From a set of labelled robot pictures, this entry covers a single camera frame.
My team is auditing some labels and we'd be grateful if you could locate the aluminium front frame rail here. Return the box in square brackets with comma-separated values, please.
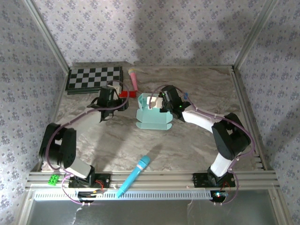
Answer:
[25, 170, 281, 191]

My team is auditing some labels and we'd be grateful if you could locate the black and white chessboard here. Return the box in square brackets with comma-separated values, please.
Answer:
[65, 66, 124, 96]

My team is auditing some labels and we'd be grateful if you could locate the blue toy microphone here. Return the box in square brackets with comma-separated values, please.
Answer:
[116, 155, 151, 199]

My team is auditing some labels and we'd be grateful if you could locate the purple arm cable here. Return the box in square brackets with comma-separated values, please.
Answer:
[149, 84, 256, 206]
[45, 80, 130, 207]

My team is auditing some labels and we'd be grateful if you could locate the light teal paper box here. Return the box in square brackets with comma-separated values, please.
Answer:
[135, 92, 173, 131]

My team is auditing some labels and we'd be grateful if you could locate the red glitter tube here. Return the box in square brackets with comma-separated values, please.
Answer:
[118, 90, 137, 98]

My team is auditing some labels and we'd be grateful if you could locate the slotted grey cable duct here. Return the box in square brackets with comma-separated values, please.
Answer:
[34, 190, 218, 201]

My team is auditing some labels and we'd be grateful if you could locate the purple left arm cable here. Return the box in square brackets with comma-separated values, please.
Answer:
[45, 80, 130, 207]

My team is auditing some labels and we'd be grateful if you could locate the green toy brick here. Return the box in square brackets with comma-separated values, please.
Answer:
[47, 174, 60, 186]

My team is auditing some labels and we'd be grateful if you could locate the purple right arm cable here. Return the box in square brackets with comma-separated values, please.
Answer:
[149, 84, 256, 206]

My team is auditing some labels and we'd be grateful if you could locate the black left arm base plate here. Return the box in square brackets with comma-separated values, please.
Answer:
[67, 172, 111, 188]

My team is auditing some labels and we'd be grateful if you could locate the aluminium frame post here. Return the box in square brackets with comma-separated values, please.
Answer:
[22, 0, 71, 71]
[233, 0, 281, 70]

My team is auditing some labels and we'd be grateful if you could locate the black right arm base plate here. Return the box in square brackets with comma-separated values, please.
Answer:
[192, 172, 236, 188]

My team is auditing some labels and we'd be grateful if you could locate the grey metal sheet shelf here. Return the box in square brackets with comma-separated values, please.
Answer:
[17, 189, 293, 225]

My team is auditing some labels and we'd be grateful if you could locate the pink toy microphone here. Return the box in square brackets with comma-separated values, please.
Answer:
[128, 67, 139, 91]

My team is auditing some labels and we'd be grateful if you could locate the aluminium side frame rail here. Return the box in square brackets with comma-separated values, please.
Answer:
[231, 65, 268, 171]
[35, 67, 71, 172]

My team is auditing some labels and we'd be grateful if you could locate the aluminium back frame rail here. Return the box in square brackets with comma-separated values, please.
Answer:
[70, 61, 235, 69]

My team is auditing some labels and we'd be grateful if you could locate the black controller board with LED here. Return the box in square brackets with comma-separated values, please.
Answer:
[211, 190, 229, 203]

